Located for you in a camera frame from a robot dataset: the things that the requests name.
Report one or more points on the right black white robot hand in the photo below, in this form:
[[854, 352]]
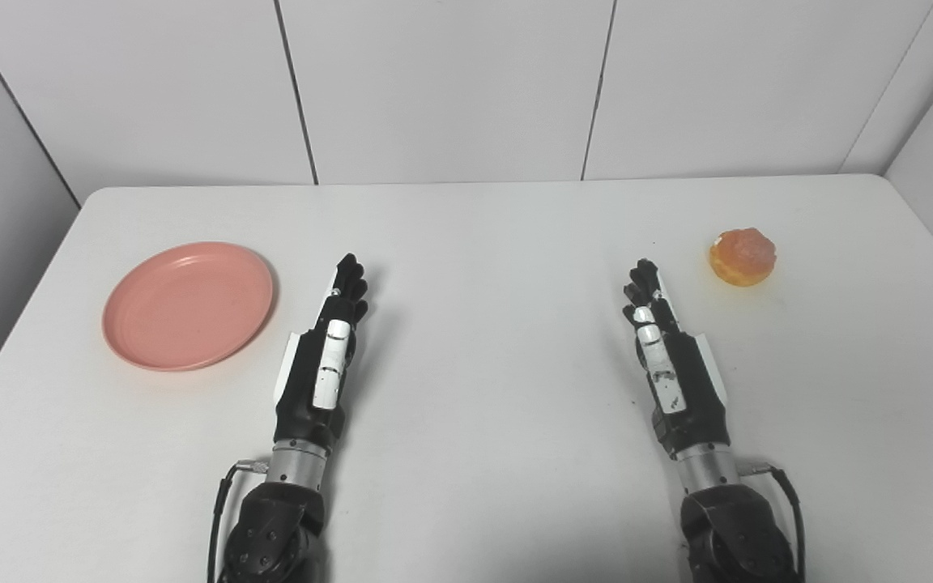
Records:
[[673, 380]]

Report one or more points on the golden cream puff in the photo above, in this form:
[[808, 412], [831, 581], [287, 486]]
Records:
[[743, 256]]

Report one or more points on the pink round plate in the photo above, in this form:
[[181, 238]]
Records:
[[189, 305]]

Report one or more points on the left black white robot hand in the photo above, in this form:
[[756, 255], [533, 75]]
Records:
[[322, 364]]

